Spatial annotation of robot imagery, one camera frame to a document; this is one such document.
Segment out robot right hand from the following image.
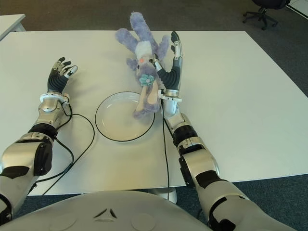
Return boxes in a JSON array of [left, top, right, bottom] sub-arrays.
[[154, 30, 185, 93]]

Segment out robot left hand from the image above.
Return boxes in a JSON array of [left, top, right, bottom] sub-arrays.
[[47, 57, 79, 93]]

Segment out purple plush bunny doll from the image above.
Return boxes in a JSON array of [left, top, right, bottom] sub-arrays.
[[115, 12, 170, 125]]

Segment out white plate black rim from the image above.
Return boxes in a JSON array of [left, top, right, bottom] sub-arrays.
[[95, 91, 156, 142]]

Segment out white neighbouring desk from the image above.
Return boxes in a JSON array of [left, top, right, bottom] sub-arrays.
[[0, 13, 26, 41]]

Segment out black office chair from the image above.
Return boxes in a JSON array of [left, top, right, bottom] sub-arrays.
[[242, 0, 279, 31]]

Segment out white table leg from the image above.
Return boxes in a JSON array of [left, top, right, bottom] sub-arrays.
[[146, 187, 178, 203]]

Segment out silver robot torso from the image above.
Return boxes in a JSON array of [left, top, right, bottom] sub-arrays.
[[0, 190, 212, 231]]

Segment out thin black looping cable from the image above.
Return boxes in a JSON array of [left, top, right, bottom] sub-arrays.
[[39, 97, 95, 197]]

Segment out long black right arm cable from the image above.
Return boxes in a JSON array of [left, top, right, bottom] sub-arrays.
[[161, 100, 170, 200]]

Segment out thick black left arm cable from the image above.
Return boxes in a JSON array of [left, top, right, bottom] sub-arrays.
[[28, 137, 74, 192]]

